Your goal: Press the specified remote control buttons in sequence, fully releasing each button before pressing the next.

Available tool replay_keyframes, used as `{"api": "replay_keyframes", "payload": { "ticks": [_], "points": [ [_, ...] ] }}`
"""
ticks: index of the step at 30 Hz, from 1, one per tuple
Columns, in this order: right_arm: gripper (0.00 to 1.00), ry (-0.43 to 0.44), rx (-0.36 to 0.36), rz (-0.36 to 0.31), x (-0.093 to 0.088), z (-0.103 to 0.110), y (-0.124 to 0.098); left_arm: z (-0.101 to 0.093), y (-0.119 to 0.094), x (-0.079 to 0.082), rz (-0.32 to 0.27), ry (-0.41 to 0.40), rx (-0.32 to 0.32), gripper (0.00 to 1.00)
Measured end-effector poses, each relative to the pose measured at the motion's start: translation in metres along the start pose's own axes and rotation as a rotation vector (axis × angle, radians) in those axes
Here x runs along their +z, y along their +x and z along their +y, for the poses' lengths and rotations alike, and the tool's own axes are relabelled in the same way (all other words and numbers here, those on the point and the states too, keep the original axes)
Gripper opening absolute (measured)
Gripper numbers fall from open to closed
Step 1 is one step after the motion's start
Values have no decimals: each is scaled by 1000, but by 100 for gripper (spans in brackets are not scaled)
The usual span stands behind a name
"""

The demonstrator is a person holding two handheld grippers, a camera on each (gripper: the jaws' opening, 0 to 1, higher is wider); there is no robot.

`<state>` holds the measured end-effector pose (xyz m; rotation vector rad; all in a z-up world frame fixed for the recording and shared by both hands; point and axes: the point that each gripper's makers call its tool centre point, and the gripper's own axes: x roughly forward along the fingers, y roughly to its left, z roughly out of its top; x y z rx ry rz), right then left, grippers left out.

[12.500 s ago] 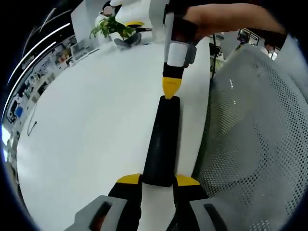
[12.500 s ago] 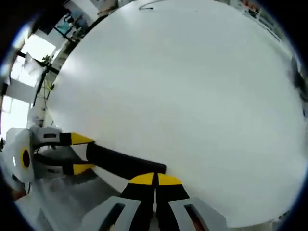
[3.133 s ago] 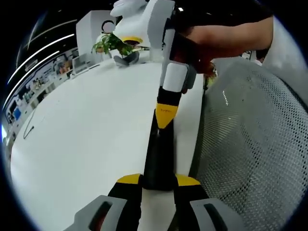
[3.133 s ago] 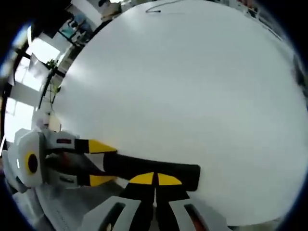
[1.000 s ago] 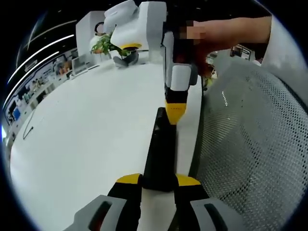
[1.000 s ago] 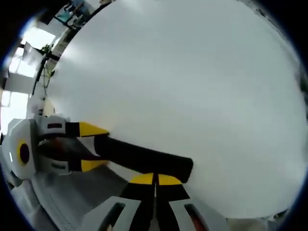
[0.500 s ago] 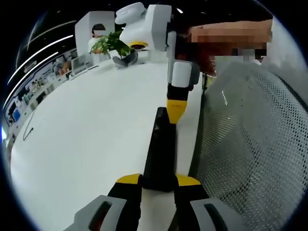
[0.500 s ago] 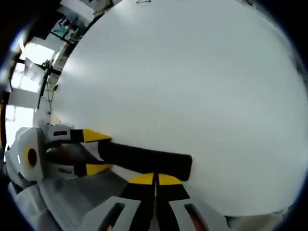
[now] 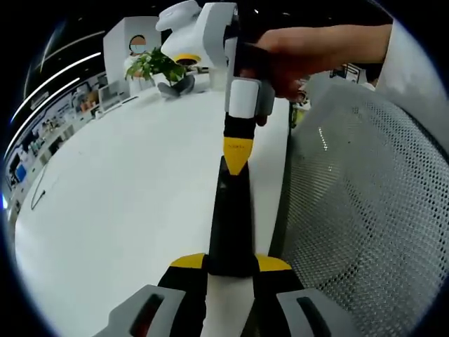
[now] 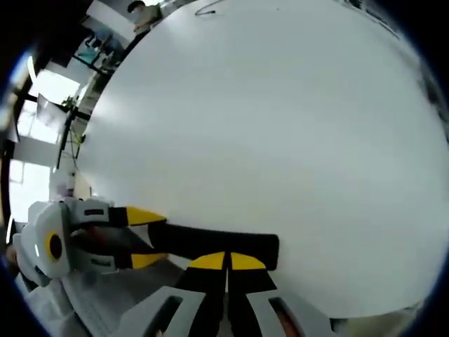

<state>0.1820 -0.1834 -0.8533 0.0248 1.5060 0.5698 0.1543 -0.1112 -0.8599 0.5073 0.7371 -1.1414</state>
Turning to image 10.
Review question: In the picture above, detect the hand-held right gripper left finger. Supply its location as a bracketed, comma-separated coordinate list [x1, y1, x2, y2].
[121, 251, 227, 337]

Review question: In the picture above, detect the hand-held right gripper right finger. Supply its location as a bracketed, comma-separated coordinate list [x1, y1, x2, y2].
[227, 251, 337, 337]

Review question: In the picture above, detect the black remote control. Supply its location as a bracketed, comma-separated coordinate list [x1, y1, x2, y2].
[148, 222, 281, 272]

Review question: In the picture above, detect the black tripod stand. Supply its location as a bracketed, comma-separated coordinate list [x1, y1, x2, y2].
[55, 105, 91, 169]

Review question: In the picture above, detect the silver computer monitor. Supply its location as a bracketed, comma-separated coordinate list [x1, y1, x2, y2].
[36, 93, 68, 128]

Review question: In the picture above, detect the black cable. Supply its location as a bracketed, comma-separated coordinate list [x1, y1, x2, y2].
[194, 0, 221, 16]

